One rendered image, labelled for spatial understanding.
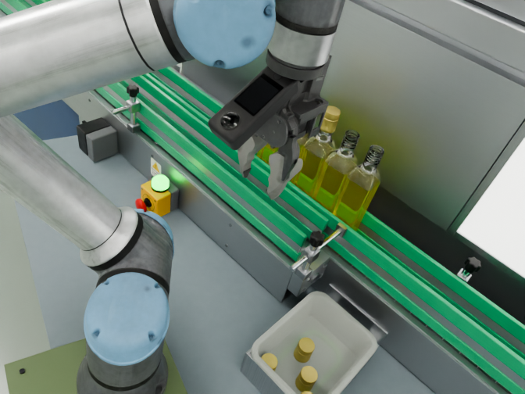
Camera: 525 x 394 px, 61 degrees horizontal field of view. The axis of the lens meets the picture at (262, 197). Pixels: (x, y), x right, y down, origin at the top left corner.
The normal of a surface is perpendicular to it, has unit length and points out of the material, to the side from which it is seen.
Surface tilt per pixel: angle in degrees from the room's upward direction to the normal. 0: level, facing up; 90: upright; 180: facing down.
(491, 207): 90
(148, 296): 7
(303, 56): 90
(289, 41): 89
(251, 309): 0
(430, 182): 90
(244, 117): 30
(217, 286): 0
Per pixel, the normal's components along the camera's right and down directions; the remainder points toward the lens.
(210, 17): 0.08, 0.68
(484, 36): -0.68, 0.41
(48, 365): 0.24, -0.72
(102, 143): 0.71, 0.57
